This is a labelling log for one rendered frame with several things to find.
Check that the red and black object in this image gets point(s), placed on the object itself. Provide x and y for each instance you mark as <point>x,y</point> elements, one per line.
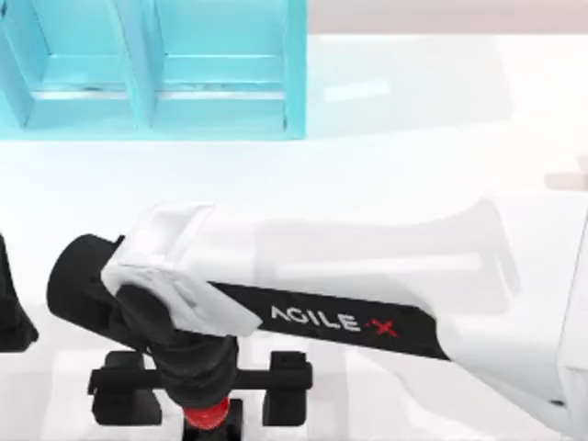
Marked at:
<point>206,410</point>

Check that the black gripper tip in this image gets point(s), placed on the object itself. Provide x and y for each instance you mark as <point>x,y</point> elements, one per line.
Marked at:
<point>11,312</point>

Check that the light blue rack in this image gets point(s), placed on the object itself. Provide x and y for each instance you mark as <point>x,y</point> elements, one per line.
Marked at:
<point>220,69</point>

